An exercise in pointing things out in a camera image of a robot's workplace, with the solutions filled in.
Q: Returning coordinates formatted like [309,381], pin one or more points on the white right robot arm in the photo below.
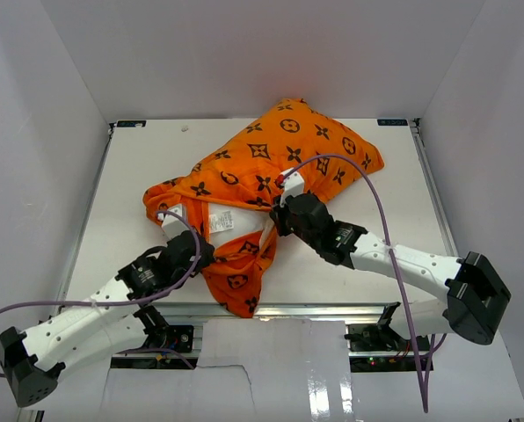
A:
[469,298]

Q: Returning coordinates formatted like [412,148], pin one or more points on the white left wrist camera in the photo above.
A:
[173,221]

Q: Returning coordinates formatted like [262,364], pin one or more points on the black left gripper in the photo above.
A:
[206,258]

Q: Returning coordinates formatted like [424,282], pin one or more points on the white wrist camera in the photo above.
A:
[291,183]
[173,221]

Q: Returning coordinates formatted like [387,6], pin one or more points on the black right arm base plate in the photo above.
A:
[379,336]

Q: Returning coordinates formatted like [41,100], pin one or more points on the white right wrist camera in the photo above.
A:
[291,183]

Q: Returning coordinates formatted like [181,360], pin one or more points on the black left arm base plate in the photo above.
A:
[176,340]

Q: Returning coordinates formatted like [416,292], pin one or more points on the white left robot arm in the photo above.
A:
[118,317]

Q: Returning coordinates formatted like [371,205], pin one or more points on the orange patterned pillowcase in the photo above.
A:
[242,173]

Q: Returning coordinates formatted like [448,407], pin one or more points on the white pillow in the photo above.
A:
[226,224]

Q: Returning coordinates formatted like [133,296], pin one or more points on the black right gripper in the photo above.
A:
[279,214]

